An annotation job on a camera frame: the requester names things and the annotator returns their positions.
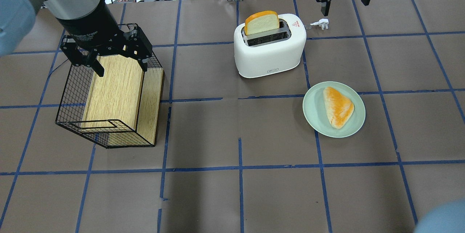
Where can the light green plate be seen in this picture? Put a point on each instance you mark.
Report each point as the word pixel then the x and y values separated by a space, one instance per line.
pixel 315 113

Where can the white toaster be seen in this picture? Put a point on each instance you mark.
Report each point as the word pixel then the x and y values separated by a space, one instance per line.
pixel 272 51

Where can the triangular bread on plate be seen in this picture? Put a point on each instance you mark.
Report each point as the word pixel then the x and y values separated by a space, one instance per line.
pixel 339 108

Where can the toast slice in toaster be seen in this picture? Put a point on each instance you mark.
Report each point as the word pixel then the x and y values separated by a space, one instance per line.
pixel 261 22

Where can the white power plug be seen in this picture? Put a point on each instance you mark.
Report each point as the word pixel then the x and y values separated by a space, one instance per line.
pixel 322 23

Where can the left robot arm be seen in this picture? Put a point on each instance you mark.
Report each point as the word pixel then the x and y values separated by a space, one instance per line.
pixel 17 17

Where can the black wire basket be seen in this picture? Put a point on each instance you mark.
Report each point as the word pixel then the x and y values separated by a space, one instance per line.
pixel 73 101

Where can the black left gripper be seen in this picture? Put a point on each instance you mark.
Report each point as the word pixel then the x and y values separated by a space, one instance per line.
pixel 87 24

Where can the wooden board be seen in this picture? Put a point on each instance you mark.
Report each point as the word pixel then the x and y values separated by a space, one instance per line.
pixel 122 106

